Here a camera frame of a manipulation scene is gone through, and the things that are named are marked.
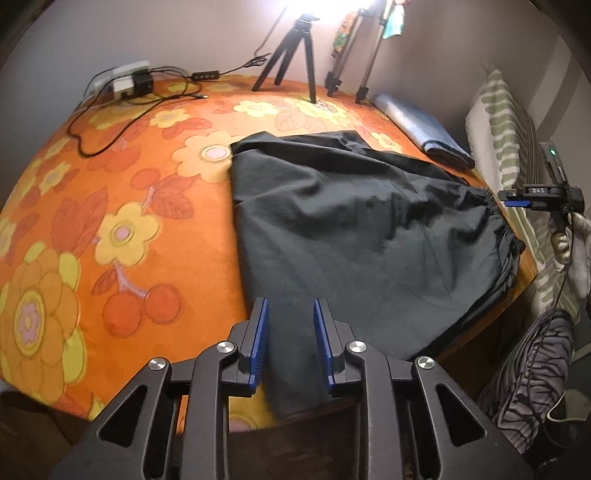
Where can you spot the blue folded cloth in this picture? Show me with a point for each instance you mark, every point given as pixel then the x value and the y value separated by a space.
pixel 425 129

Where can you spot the person's right hand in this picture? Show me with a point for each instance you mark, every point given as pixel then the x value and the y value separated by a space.
pixel 579 258

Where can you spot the black tripod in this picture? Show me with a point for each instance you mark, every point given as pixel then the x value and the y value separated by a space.
pixel 288 46

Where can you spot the zebra striped trouser leg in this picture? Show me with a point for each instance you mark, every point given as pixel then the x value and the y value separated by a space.
pixel 526 369

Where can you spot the black power adapter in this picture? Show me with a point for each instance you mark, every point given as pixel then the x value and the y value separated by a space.
pixel 143 82

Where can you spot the dark grey pants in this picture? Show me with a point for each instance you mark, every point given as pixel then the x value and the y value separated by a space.
pixel 360 230

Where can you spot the white power strip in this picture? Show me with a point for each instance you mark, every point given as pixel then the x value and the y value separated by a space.
pixel 121 76

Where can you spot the silver tripod legs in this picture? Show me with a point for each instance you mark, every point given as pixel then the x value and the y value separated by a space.
pixel 367 69

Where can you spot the orange floral blanket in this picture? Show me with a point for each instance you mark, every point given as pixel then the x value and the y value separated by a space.
pixel 115 184

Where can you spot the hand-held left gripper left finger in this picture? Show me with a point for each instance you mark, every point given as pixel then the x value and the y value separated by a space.
pixel 258 337

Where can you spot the colourful hanging cloth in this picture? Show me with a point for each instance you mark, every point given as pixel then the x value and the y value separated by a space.
pixel 345 32

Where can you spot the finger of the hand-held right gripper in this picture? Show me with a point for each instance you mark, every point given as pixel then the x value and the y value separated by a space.
pixel 517 202

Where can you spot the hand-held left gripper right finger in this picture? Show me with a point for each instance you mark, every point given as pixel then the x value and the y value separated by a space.
pixel 323 337

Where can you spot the green striped pillow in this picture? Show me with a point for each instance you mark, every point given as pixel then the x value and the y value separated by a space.
pixel 503 120

